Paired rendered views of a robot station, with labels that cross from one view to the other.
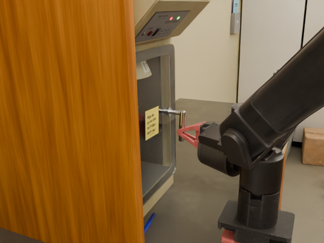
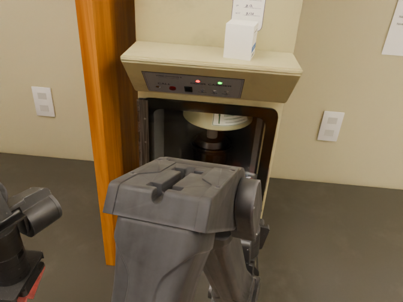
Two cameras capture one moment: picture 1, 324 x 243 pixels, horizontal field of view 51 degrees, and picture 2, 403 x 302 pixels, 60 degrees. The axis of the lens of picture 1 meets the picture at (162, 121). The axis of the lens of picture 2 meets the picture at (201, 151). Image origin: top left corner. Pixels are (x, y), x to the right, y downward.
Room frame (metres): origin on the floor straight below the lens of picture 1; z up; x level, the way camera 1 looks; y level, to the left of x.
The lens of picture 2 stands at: (0.56, -0.62, 1.68)
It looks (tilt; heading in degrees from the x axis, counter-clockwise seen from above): 30 degrees down; 67
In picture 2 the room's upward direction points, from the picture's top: 4 degrees clockwise
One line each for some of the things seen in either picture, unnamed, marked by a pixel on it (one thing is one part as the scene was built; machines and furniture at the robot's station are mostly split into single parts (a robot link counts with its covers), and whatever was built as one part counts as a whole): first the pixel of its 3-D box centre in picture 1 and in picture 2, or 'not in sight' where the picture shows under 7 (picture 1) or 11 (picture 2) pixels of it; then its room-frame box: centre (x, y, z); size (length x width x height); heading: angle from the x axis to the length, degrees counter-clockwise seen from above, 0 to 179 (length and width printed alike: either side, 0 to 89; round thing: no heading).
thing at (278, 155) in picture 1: (257, 167); (3, 235); (0.43, -0.13, 1.27); 0.07 x 0.06 x 0.07; 39
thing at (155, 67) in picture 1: (151, 126); (204, 178); (0.84, 0.03, 1.19); 0.30 x 0.01 x 0.40; 154
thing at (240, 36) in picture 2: not in sight; (240, 39); (0.87, -0.04, 1.54); 0.05 x 0.05 x 0.06; 53
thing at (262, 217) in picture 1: (257, 206); (8, 265); (0.43, -0.14, 1.21); 0.10 x 0.07 x 0.07; 65
